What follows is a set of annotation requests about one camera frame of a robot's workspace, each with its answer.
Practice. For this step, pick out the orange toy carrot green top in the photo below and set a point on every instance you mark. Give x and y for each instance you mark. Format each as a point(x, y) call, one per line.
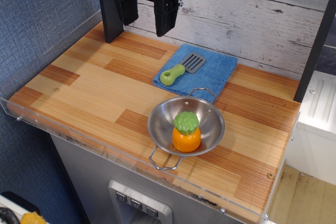
point(186, 135)

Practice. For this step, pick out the clear acrylic table guard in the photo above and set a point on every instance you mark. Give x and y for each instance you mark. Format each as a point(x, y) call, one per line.
point(58, 69)

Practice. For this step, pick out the silver toy fridge cabinet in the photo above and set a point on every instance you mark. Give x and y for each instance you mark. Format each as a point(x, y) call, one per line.
point(90, 175)

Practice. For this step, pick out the white toy appliance top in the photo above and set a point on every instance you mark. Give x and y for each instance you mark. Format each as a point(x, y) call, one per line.
point(318, 105)

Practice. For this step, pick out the silver water dispenser panel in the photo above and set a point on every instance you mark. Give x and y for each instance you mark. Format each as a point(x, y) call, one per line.
point(132, 206)

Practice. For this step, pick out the yellow object bottom corner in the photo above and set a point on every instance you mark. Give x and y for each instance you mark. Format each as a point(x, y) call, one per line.
point(32, 218)

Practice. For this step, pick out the dark left frame post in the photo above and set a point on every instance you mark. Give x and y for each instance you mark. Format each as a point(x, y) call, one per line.
point(112, 24)

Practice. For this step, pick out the dark frame post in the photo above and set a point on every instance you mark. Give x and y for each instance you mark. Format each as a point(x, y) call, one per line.
point(112, 24)
point(316, 49)

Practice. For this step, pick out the grey spatula green handle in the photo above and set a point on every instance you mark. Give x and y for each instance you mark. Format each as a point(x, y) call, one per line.
point(191, 64)

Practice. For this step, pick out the steel bowl with wire handles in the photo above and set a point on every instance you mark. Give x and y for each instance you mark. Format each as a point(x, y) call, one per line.
point(211, 123)

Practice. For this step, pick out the dark right frame post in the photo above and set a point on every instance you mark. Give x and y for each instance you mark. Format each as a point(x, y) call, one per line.
point(316, 49)

